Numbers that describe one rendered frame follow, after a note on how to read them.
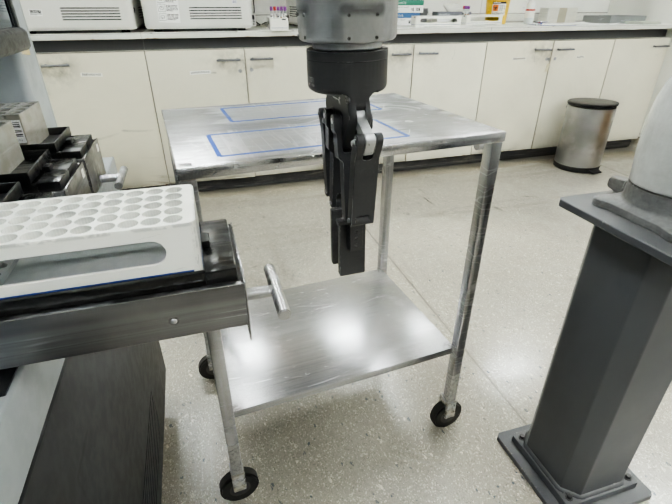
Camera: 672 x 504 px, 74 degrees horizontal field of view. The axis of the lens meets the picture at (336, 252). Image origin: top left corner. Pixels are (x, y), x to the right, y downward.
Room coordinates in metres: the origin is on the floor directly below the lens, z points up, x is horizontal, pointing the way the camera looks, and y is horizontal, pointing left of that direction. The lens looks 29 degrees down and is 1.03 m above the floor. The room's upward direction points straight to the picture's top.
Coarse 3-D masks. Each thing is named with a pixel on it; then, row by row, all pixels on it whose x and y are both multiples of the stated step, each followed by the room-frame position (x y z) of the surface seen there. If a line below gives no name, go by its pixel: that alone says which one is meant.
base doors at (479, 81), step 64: (128, 64) 2.51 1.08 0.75; (192, 64) 2.60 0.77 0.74; (256, 64) 2.70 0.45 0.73; (448, 64) 3.05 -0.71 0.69; (512, 64) 3.20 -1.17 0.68; (576, 64) 3.35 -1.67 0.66; (640, 64) 3.51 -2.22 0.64; (128, 128) 2.49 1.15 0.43; (512, 128) 3.22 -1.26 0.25; (640, 128) 3.57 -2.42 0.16
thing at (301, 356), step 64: (192, 128) 0.87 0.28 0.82; (256, 128) 0.87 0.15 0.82; (320, 128) 0.87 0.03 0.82; (384, 128) 0.87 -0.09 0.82; (448, 128) 0.87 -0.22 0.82; (384, 192) 1.23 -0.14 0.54; (384, 256) 1.24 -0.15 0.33; (256, 320) 0.97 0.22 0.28; (320, 320) 0.97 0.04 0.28; (384, 320) 0.97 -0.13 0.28; (256, 384) 0.73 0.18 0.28; (320, 384) 0.73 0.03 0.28; (448, 384) 0.85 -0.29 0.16
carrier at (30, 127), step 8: (24, 104) 0.79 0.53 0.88; (32, 104) 0.79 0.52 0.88; (8, 112) 0.73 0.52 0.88; (16, 112) 0.73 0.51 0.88; (24, 112) 0.74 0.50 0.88; (32, 112) 0.77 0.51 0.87; (40, 112) 0.81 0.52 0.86; (16, 120) 0.71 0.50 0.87; (24, 120) 0.73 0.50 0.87; (32, 120) 0.76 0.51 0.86; (40, 120) 0.80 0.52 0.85; (16, 128) 0.71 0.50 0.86; (24, 128) 0.72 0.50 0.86; (32, 128) 0.75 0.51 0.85; (40, 128) 0.78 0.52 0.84; (24, 136) 0.71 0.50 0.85; (32, 136) 0.74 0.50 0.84; (40, 136) 0.77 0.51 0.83; (24, 144) 0.71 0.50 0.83
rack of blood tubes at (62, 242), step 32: (128, 192) 0.42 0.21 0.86; (160, 192) 0.43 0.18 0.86; (192, 192) 0.42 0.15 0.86; (0, 224) 0.36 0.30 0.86; (32, 224) 0.35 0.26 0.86; (64, 224) 0.36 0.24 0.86; (96, 224) 0.35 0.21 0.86; (128, 224) 0.36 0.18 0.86; (160, 224) 0.35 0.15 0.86; (192, 224) 0.35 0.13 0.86; (0, 256) 0.31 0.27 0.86; (32, 256) 0.32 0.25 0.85; (64, 256) 0.39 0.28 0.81; (96, 256) 0.39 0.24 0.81; (128, 256) 0.39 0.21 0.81; (160, 256) 0.39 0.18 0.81; (192, 256) 0.35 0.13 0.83; (0, 288) 0.31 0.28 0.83; (32, 288) 0.31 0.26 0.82; (64, 288) 0.32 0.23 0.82
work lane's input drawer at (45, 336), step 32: (224, 224) 0.45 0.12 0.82; (224, 256) 0.38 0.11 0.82; (96, 288) 0.32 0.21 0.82; (128, 288) 0.33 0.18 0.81; (160, 288) 0.34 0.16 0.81; (192, 288) 0.34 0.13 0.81; (224, 288) 0.34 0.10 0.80; (256, 288) 0.42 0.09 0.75; (0, 320) 0.29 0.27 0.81; (32, 320) 0.30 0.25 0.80; (64, 320) 0.30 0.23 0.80; (96, 320) 0.31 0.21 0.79; (128, 320) 0.32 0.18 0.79; (160, 320) 0.32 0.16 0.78; (192, 320) 0.33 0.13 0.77; (224, 320) 0.34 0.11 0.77; (0, 352) 0.29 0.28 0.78; (32, 352) 0.29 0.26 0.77; (64, 352) 0.30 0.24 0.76
